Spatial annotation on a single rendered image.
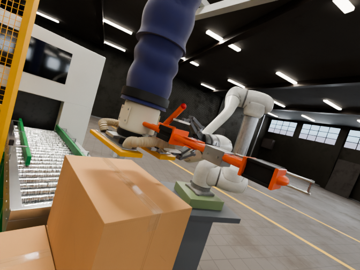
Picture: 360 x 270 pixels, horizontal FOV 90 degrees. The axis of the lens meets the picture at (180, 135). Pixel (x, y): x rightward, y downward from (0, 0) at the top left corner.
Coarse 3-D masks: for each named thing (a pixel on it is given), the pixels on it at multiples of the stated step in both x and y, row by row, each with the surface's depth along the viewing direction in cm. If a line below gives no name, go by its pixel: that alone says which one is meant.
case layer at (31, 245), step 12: (24, 228) 91; (36, 228) 93; (0, 240) 81; (12, 240) 82; (24, 240) 84; (36, 240) 86; (48, 240) 90; (0, 252) 75; (12, 252) 77; (24, 252) 79; (36, 252) 80; (48, 252) 82; (0, 264) 71; (12, 264) 72; (24, 264) 74; (36, 264) 75; (48, 264) 77
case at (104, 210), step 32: (64, 160) 94; (96, 160) 101; (128, 160) 119; (64, 192) 85; (96, 192) 68; (128, 192) 76; (160, 192) 85; (64, 224) 77; (96, 224) 56; (128, 224) 59; (160, 224) 69; (64, 256) 71; (96, 256) 54; (128, 256) 62; (160, 256) 74
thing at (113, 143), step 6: (90, 132) 88; (96, 132) 84; (102, 132) 86; (102, 138) 77; (108, 138) 77; (114, 138) 81; (120, 138) 74; (108, 144) 73; (114, 144) 72; (120, 144) 73; (114, 150) 68; (120, 150) 66; (126, 150) 69; (132, 150) 71; (126, 156) 67; (132, 156) 69; (138, 156) 71
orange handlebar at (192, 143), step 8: (152, 128) 73; (176, 136) 63; (184, 136) 61; (184, 144) 61; (192, 144) 58; (200, 144) 56; (224, 160) 49; (232, 160) 48; (240, 160) 47; (280, 176) 40; (280, 184) 40
